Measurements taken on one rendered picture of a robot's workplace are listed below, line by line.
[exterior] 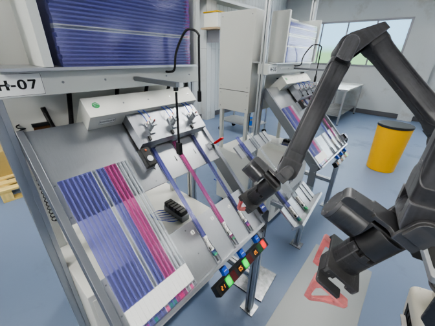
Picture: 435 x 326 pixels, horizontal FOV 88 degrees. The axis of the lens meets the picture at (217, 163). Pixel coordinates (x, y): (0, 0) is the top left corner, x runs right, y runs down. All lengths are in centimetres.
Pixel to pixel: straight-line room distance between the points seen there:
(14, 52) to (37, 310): 149
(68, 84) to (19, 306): 152
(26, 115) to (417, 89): 121
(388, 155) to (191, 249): 325
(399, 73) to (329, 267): 55
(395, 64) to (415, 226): 50
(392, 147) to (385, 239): 329
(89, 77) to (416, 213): 91
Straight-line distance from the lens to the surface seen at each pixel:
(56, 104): 105
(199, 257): 89
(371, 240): 47
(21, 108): 104
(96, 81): 92
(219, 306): 168
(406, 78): 82
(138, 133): 90
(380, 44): 81
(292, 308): 102
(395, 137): 368
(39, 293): 205
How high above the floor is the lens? 144
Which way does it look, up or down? 26 degrees down
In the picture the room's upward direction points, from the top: 1 degrees clockwise
